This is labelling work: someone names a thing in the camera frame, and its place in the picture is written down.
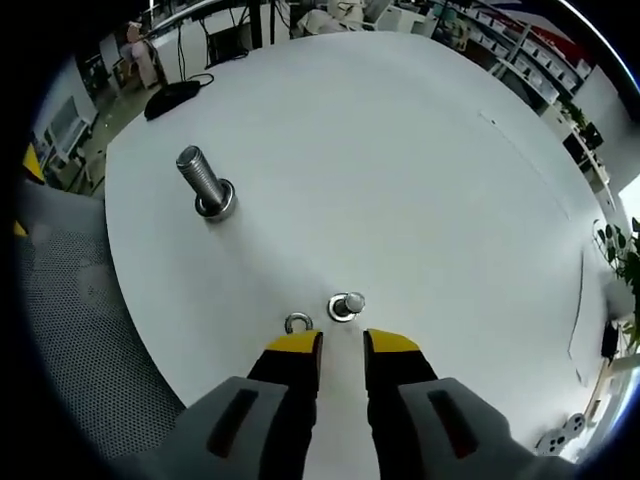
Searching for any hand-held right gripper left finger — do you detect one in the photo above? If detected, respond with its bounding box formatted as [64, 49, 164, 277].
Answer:
[144, 328, 325, 480]

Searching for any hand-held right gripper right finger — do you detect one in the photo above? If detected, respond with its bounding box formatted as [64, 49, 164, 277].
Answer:
[363, 328, 556, 480]

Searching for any thick threaded stud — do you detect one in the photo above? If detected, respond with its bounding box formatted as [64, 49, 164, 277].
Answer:
[175, 144, 237, 222]

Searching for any grey mesh chair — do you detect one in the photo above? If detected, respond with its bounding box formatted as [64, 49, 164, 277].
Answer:
[14, 182, 186, 461]

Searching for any black computer mouse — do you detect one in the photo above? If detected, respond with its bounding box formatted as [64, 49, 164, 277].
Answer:
[143, 82, 201, 121]

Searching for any small black device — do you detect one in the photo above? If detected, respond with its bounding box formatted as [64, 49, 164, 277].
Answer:
[599, 322, 621, 359]

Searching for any potted plant in white pot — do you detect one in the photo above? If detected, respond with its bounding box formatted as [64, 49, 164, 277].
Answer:
[592, 217, 640, 319]

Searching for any shelf with white bins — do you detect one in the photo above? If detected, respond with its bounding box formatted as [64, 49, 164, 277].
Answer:
[464, 4, 601, 106]

